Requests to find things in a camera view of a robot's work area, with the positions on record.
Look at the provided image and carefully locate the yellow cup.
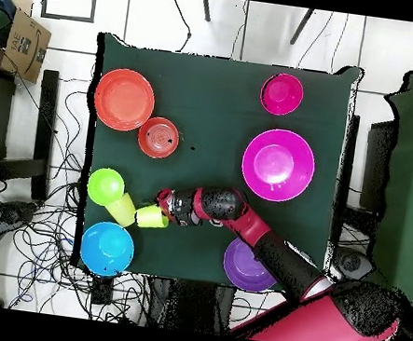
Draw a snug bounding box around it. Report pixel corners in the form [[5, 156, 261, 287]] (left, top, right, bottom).
[[103, 188, 141, 230]]

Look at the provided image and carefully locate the black robot column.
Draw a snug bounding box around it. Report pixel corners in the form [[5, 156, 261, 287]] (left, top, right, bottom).
[[144, 274, 238, 338]]

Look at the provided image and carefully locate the lime green cup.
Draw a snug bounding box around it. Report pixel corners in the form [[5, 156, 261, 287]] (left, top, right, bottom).
[[133, 201, 172, 233]]

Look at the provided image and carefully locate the dark green tablecloth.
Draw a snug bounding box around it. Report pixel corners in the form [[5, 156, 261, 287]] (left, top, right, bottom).
[[67, 31, 366, 302]]

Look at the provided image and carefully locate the blue bowl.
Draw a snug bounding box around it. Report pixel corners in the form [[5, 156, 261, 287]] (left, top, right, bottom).
[[76, 217, 139, 280]]

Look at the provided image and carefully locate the large orange bowl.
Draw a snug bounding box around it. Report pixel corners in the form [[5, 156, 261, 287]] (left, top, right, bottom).
[[89, 64, 160, 136]]

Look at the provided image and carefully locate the tangle of black cables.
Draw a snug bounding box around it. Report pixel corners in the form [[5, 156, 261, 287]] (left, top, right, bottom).
[[0, 67, 172, 326]]

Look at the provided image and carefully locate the cardboard box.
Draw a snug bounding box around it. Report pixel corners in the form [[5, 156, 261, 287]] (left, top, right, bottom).
[[0, 7, 55, 86]]

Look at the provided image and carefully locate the small orange bowl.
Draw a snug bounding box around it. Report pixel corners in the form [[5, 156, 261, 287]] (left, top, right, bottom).
[[134, 114, 183, 162]]

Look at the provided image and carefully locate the purple bowl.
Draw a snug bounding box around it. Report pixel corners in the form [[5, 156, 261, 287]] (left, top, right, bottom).
[[219, 235, 283, 296]]

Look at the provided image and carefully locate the small green bowl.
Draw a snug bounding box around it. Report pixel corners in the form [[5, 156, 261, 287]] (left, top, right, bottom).
[[84, 165, 129, 211]]

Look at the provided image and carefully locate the small crimson pink bowl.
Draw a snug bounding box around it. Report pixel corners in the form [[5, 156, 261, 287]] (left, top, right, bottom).
[[257, 70, 308, 119]]

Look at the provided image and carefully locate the dark grey pedestal leg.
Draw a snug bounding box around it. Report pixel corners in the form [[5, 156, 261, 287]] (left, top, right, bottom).
[[0, 197, 39, 235], [329, 243, 378, 285]]

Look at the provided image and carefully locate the large magenta bowl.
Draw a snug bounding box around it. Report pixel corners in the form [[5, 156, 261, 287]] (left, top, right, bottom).
[[237, 124, 321, 207]]

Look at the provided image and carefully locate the black tripod leg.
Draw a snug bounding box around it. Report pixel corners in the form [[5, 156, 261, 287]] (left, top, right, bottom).
[[289, 7, 316, 48], [198, 0, 213, 22]]

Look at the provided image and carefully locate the black power strip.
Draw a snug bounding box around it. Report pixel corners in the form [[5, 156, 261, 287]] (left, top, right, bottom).
[[89, 273, 117, 307]]

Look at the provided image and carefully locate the black cable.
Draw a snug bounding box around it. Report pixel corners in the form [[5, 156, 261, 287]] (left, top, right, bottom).
[[165, 0, 197, 54]]

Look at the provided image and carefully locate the black chair frame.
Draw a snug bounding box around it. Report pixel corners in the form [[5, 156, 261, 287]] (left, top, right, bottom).
[[0, 62, 64, 204]]

